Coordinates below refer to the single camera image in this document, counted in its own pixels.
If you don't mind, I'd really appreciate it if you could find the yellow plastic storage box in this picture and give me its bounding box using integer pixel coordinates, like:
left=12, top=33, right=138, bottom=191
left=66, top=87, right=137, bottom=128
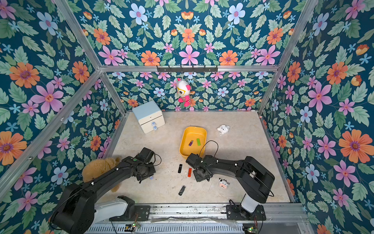
left=179, top=126, right=207, bottom=159

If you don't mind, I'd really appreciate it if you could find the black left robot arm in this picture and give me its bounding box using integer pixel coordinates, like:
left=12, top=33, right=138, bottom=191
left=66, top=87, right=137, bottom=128
left=49, top=148, right=156, bottom=234

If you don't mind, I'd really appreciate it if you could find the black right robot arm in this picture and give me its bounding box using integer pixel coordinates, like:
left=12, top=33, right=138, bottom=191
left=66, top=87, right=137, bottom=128
left=186, top=154, right=275, bottom=213

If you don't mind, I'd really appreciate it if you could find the black swivel usb flash drive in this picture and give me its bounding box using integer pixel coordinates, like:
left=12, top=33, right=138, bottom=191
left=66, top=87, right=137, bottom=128
left=178, top=185, right=186, bottom=196

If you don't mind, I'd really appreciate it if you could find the small cow figurine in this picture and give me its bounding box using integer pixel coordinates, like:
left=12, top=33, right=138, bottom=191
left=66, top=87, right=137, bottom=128
left=219, top=178, right=229, bottom=189

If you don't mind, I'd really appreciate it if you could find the brown teddy bear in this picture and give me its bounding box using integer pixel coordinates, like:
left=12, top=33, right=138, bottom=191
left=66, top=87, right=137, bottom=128
left=82, top=157, right=121, bottom=182

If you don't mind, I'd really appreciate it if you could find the white plush sheep toy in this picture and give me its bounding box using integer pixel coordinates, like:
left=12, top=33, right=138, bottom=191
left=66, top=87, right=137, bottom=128
left=217, top=124, right=230, bottom=136

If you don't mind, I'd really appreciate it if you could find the light blue mini drawer cabinet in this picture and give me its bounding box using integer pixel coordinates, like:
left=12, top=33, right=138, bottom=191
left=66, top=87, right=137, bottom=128
left=132, top=100, right=165, bottom=134

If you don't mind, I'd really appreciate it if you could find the pink white doll toy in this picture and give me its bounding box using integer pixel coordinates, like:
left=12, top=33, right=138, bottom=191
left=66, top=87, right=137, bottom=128
left=176, top=78, right=191, bottom=107

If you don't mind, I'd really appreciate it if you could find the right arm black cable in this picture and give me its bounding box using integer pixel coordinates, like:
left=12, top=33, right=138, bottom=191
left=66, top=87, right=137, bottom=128
left=198, top=140, right=219, bottom=159

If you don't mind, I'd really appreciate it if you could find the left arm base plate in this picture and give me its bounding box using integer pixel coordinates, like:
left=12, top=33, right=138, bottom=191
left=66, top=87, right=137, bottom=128
left=110, top=205, right=151, bottom=222

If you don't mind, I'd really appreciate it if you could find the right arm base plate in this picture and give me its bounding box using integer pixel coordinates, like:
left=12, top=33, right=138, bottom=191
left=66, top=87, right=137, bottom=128
left=226, top=204, right=266, bottom=221

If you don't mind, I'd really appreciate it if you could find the black hook rail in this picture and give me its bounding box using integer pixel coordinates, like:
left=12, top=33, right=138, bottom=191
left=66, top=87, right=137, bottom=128
left=156, top=65, right=218, bottom=73

